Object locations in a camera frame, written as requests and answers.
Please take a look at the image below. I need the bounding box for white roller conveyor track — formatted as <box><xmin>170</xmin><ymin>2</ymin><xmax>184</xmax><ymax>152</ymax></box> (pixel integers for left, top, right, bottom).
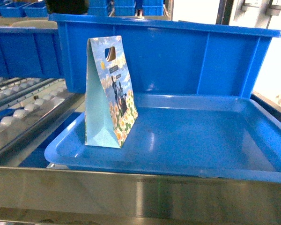
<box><xmin>0</xmin><ymin>77</ymin><xmax>68</xmax><ymax>141</ymax></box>

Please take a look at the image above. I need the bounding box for blue plastic tray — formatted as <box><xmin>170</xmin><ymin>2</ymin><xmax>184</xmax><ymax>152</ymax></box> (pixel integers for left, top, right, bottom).
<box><xmin>44</xmin><ymin>94</ymin><xmax>281</xmax><ymax>183</ymax></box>

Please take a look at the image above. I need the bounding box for large blue plastic crate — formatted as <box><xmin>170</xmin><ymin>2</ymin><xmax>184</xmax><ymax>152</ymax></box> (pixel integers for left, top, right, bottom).
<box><xmin>49</xmin><ymin>14</ymin><xmax>281</xmax><ymax>98</ymax></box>

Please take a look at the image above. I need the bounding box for steel rack front rail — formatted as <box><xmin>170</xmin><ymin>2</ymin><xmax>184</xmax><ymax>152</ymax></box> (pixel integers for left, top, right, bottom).
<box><xmin>0</xmin><ymin>166</ymin><xmax>281</xmax><ymax>225</ymax></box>

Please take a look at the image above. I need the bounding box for flower gift bag with figures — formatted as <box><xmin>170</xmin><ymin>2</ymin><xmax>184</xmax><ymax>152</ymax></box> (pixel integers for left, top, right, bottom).
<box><xmin>85</xmin><ymin>36</ymin><xmax>138</xmax><ymax>148</ymax></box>

